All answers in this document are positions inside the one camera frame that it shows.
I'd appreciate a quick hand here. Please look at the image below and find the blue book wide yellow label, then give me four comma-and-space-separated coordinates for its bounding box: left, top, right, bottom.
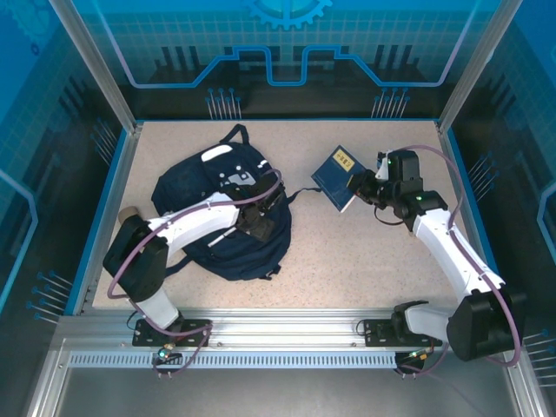
310, 145, 369, 214

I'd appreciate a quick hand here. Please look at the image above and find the navy blue backpack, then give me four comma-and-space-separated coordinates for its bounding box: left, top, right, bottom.
150, 123, 322, 282

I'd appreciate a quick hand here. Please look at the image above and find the grey metal panel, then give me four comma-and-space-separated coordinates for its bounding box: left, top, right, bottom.
51, 368, 522, 417

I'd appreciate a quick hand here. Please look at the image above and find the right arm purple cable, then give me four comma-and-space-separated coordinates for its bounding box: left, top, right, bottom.
390, 145, 522, 379

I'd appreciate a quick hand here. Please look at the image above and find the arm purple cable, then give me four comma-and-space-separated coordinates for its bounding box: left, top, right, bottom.
106, 169, 284, 379
390, 145, 522, 379

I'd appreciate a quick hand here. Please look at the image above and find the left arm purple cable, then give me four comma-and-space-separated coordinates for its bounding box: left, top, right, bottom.
106, 169, 284, 379

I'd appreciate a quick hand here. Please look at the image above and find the aluminium side rail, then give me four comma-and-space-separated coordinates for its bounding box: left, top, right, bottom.
71, 123, 144, 316
435, 121, 513, 316

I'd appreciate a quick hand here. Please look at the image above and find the aluminium front rail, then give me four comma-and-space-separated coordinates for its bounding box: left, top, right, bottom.
56, 307, 522, 354

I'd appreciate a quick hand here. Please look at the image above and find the aluminium frame post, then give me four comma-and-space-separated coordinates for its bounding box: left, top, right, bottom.
436, 0, 520, 136
47, 0, 144, 134

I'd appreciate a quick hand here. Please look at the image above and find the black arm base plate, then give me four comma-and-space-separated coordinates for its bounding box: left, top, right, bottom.
132, 319, 214, 348
362, 318, 444, 348

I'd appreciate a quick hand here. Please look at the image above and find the slotted grey cable duct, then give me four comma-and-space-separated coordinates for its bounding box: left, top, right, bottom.
68, 352, 420, 370

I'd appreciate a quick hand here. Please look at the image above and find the cable connector with green light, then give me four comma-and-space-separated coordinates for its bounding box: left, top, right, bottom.
403, 347, 435, 364
154, 342, 183, 366

